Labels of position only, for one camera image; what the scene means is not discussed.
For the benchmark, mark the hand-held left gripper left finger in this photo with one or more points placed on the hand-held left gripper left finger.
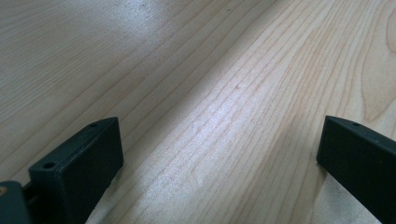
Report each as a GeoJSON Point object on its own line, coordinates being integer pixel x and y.
{"type": "Point", "coordinates": [77, 168]}

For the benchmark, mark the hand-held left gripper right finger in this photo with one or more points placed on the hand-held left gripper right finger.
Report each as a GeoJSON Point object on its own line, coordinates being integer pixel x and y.
{"type": "Point", "coordinates": [361, 161]}

